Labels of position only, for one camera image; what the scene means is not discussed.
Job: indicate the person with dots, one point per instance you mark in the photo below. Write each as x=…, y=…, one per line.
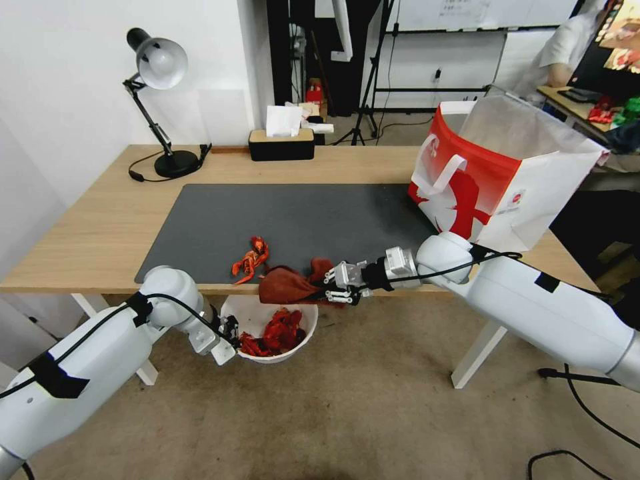
x=565, y=50

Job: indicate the wooden side desk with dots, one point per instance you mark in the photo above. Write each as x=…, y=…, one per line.
x=565, y=107

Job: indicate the white whiteboard on stand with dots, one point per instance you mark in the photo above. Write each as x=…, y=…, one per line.
x=475, y=15

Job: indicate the black computer monitor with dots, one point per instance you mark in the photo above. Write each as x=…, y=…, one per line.
x=615, y=45

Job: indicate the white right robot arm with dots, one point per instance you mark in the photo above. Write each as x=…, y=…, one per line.
x=530, y=300

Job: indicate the black white desk lamp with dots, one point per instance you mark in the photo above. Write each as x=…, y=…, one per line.
x=160, y=60

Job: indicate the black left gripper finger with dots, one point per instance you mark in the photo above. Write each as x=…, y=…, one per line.
x=242, y=340

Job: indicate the dark red towel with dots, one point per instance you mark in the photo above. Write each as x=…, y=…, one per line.
x=285, y=287

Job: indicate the white round bowl container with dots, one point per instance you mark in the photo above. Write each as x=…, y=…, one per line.
x=305, y=327

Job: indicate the red whole crayfish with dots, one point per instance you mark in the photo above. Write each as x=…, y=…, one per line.
x=260, y=246

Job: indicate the black keyboard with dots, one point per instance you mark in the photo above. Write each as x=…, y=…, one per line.
x=580, y=95

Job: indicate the orange shrimp shell piece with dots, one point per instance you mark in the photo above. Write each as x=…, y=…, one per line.
x=244, y=267

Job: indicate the small red box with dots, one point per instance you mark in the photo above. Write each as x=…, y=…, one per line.
x=314, y=92

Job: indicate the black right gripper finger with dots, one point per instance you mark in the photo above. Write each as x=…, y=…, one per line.
x=331, y=275
x=342, y=297

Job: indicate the red white takeout bag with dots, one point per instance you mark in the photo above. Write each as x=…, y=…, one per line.
x=515, y=170

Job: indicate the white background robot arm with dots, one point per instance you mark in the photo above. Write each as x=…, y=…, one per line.
x=344, y=30

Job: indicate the green snack packet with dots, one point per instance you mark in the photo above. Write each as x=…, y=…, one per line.
x=629, y=111

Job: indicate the black wood-lid tissue box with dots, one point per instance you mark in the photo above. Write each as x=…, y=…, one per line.
x=281, y=146

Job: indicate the white tissue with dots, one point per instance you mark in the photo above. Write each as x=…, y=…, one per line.
x=282, y=120

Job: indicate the red snack packet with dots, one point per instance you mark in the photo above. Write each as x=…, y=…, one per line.
x=602, y=110

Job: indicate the black tripod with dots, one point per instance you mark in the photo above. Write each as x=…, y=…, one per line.
x=367, y=90

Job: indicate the white flat package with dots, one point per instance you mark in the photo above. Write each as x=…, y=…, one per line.
x=320, y=127

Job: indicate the dark grey desk mat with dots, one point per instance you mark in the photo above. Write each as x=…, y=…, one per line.
x=300, y=220

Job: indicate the red shrimp pile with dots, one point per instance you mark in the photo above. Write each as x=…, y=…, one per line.
x=280, y=330

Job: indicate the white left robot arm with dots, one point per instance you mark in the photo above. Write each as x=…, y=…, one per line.
x=95, y=345

